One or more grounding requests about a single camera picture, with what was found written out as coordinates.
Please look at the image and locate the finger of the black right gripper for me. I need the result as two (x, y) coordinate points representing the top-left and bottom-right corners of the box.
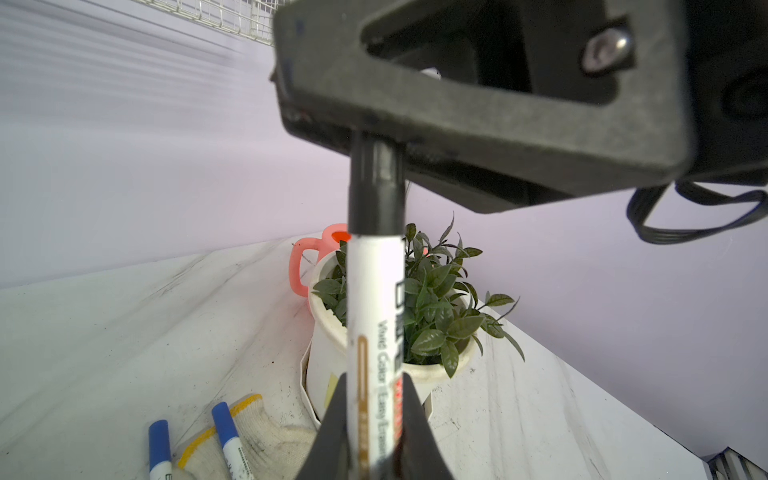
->
(280, 107), (570, 214)
(273, 1), (695, 198)

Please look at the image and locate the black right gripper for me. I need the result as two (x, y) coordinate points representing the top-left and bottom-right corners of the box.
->
(359, 0), (768, 187)

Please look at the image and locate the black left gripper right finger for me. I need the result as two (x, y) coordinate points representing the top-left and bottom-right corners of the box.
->
(395, 373), (453, 480)

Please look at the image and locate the pink watering can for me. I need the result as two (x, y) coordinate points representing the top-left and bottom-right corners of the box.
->
(288, 223), (351, 298)

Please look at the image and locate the white wire wall basket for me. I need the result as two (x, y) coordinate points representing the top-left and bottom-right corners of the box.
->
(137, 0), (289, 45)

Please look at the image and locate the potted green plant white pot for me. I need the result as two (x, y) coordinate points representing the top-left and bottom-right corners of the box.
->
(301, 223), (519, 422)

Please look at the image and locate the black pen cap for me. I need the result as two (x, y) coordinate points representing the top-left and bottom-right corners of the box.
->
(347, 132), (406, 236)

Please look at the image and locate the white knit glove on table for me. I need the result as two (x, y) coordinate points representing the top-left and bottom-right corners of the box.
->
(173, 394), (316, 479)

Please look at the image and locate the white marker pen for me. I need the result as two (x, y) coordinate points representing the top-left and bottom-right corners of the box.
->
(211, 402), (255, 480)
(346, 235), (405, 479)
(148, 420), (173, 480)

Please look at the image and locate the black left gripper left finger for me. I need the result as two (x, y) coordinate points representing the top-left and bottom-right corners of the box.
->
(295, 374), (349, 480)

